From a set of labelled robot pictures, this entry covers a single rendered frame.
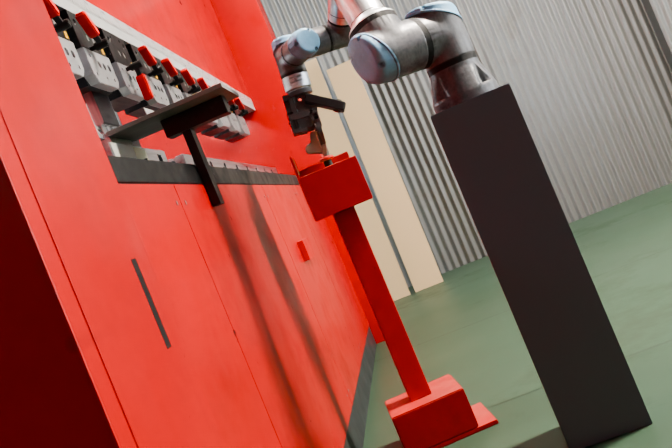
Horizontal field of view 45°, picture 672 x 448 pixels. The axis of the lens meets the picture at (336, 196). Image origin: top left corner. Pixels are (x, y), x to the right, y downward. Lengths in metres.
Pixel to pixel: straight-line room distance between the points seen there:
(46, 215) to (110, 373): 0.14
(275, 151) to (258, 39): 0.55
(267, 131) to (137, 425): 3.27
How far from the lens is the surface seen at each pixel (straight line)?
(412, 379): 2.20
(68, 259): 0.72
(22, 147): 0.74
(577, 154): 5.53
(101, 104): 1.83
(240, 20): 4.03
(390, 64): 1.71
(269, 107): 3.94
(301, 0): 5.67
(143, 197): 1.33
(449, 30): 1.79
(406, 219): 5.15
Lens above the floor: 0.66
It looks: 1 degrees up
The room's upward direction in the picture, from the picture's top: 23 degrees counter-clockwise
